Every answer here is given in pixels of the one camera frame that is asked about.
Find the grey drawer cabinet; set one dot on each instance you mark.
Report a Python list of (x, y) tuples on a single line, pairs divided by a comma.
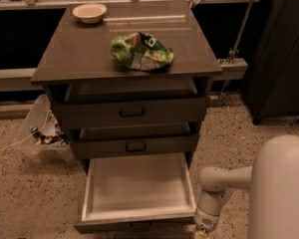
[(79, 53)]

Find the grey top drawer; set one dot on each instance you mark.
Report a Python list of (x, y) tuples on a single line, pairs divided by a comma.
[(131, 102)]

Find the grey drawer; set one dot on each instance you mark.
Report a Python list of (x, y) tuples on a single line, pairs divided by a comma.
[(131, 102), (137, 193), (134, 140)]

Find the green crumpled chip bag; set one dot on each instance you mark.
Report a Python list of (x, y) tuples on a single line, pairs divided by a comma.
[(141, 51)]

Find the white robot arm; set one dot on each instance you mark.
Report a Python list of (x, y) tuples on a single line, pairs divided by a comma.
[(273, 185)]

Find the dark cabinet right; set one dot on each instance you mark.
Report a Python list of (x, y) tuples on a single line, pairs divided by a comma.
[(271, 82)]

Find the grey middle drawer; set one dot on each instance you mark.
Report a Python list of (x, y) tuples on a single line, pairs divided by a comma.
[(134, 140)]

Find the metal stand pole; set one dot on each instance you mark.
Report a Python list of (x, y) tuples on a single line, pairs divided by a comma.
[(234, 69)]

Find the white bowl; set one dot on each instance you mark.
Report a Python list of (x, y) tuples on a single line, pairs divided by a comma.
[(90, 13)]

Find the clear plastic storage bin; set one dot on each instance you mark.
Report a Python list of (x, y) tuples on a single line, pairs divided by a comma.
[(40, 136)]

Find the grey bottom drawer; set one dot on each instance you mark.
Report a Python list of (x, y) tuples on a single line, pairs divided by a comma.
[(137, 193)]

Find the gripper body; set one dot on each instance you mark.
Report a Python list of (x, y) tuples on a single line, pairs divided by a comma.
[(205, 221)]

